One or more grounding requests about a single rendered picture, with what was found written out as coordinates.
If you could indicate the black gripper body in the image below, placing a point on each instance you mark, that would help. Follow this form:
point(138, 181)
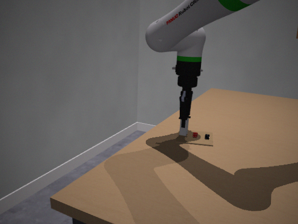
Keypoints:
point(187, 84)

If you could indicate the tan square mat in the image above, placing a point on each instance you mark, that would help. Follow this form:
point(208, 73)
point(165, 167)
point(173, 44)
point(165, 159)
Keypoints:
point(199, 140)

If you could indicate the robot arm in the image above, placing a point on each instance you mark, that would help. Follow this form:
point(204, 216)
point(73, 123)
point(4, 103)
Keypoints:
point(182, 30)

